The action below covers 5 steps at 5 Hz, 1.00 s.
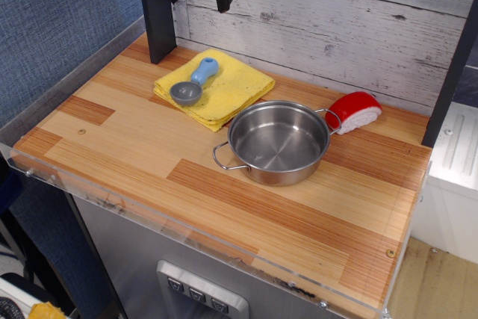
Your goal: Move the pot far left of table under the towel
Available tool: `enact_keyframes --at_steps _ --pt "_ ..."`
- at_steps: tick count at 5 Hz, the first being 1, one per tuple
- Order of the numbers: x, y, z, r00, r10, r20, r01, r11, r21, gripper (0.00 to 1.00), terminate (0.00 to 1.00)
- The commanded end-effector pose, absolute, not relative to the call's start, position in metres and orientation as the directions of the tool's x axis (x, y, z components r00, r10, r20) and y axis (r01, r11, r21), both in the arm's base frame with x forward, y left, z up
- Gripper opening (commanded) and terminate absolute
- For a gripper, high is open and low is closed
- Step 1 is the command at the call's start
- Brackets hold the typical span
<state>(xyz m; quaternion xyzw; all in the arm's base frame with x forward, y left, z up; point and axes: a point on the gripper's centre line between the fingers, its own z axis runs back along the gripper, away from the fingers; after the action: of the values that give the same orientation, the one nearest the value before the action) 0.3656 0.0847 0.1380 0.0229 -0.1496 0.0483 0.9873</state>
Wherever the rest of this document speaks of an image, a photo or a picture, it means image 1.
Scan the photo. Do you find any red white toy sushi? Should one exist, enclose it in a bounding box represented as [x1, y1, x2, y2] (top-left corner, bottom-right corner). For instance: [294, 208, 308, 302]
[325, 91, 382, 134]

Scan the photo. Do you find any dark grey left post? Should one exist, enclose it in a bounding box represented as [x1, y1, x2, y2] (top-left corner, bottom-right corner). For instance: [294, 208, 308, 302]
[141, 0, 176, 64]

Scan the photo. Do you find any white plastic bin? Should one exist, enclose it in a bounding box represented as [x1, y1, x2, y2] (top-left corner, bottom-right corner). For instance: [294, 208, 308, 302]
[411, 102, 477, 263]

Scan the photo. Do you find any dark grey post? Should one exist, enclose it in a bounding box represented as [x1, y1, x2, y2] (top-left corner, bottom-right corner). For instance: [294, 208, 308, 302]
[421, 0, 477, 148]
[141, 0, 176, 64]

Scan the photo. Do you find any blue grey ice cream scoop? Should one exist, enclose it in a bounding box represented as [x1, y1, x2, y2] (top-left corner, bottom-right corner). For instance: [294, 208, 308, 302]
[170, 58, 219, 106]

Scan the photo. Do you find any yellow folded towel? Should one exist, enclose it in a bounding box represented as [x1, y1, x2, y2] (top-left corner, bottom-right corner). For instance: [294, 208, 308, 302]
[153, 49, 275, 132]

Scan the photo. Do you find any silver toy fridge dispenser panel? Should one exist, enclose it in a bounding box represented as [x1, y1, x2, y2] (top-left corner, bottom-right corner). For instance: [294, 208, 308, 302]
[156, 260, 249, 318]

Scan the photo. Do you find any stainless steel pot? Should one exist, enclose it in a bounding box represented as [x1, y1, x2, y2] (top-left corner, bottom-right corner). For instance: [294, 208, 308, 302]
[212, 100, 342, 186]

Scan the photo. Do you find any clear acrylic table guard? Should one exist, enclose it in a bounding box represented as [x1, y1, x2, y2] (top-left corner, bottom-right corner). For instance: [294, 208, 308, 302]
[1, 20, 431, 318]

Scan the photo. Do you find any dark grey right post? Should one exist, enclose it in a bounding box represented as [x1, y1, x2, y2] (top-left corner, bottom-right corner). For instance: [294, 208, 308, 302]
[421, 0, 477, 148]

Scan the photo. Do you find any yellow cloth at corner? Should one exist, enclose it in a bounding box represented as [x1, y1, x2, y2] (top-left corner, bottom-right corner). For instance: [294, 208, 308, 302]
[28, 302, 67, 319]

